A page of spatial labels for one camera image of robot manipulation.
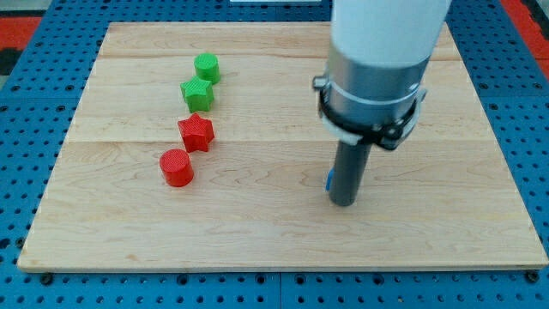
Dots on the green cylinder block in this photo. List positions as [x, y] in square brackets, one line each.
[207, 67]

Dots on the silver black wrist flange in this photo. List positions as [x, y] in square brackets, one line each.
[369, 103]

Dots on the blue triangle block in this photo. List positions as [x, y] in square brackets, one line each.
[329, 179]

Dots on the red cylinder block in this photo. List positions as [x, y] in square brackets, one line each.
[176, 167]

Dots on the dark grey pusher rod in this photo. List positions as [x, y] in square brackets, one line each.
[348, 171]

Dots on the wooden board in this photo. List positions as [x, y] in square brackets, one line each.
[443, 201]

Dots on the red star block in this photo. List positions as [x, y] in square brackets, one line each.
[196, 132]

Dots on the green star block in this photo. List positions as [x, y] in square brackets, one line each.
[198, 94]

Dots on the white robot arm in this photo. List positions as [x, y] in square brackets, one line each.
[387, 32]

